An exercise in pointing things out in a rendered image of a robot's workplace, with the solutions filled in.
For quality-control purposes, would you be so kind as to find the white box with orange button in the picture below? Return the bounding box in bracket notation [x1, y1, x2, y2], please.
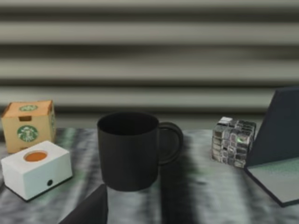
[1, 140, 73, 201]

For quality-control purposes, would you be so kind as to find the brown Starbucks cardboard box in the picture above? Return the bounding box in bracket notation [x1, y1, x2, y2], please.
[1, 100, 56, 154]

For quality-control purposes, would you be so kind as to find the black mug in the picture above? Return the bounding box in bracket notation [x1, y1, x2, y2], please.
[97, 112, 184, 192]

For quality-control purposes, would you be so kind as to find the silver mirror cube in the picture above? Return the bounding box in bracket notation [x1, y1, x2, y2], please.
[211, 116, 257, 168]

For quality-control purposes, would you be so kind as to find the open dark laptop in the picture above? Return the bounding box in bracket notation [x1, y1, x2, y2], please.
[244, 85, 299, 201]

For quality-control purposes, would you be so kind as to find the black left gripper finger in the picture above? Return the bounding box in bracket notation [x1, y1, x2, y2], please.
[59, 183, 108, 224]

